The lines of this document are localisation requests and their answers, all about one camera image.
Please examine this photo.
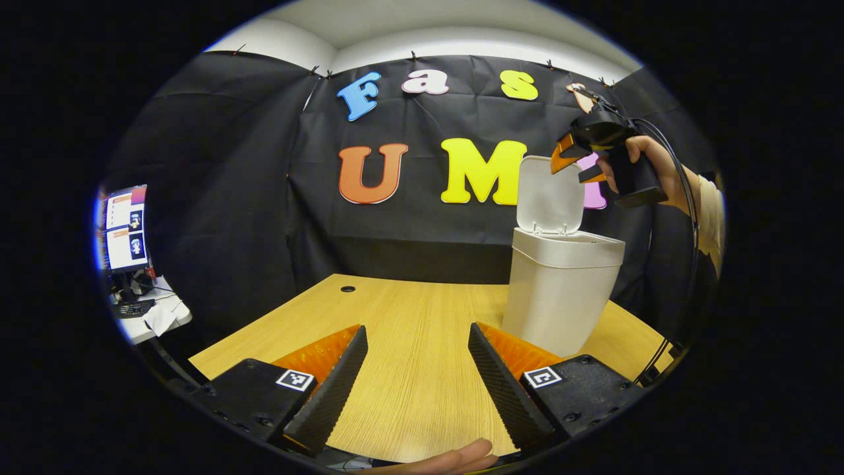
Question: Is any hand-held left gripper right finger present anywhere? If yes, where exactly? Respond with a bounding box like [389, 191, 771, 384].
[468, 323, 645, 451]

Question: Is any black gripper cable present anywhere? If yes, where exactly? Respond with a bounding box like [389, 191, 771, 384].
[630, 117, 701, 387]

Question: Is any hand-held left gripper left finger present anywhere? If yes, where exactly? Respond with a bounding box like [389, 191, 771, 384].
[190, 325, 369, 457]

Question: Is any black backdrop cloth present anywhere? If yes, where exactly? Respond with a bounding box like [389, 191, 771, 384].
[99, 51, 719, 344]

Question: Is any black keyboard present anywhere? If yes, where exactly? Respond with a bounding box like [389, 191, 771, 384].
[115, 299, 157, 319]

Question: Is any wooden desktop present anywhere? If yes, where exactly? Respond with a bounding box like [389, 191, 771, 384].
[189, 274, 677, 464]

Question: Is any computer monitor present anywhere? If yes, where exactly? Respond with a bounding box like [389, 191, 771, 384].
[99, 185, 151, 274]

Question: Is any white side table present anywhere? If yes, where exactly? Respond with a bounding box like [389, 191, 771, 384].
[109, 277, 193, 345]

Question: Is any white paper sheet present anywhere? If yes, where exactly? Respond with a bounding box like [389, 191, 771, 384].
[144, 303, 177, 337]

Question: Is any white desktop garbage bin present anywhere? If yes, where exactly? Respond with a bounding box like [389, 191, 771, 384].
[501, 156, 626, 357]

